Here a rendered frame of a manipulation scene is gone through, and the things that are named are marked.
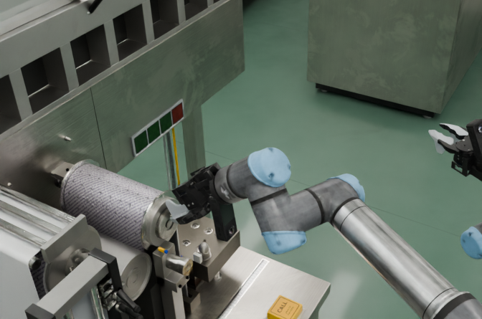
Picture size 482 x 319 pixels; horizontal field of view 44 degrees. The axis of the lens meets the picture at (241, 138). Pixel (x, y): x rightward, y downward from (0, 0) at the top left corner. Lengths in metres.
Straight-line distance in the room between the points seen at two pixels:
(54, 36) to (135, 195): 0.41
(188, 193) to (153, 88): 0.60
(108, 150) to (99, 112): 0.13
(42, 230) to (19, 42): 0.45
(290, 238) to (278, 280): 0.62
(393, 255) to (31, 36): 0.89
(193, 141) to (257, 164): 1.29
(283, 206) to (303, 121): 2.94
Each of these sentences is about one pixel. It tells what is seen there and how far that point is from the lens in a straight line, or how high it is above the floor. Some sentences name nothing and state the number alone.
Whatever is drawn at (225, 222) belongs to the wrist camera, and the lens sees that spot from 1.27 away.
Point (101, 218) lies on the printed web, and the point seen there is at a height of 1.25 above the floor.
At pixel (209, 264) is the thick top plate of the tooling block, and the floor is 1.03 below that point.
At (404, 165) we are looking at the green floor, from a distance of 3.71.
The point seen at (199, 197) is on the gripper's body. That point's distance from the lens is 1.25.
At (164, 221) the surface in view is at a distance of 1.37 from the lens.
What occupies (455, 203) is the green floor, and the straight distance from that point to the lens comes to 3.51.
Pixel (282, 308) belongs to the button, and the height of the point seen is 0.92.
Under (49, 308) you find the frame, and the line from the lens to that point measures 1.02.
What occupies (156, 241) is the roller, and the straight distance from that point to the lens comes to 1.40.
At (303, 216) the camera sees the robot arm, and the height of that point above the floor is 1.43.
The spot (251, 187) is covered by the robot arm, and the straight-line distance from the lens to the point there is 1.12.
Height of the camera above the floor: 2.18
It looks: 34 degrees down
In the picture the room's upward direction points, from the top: 2 degrees counter-clockwise
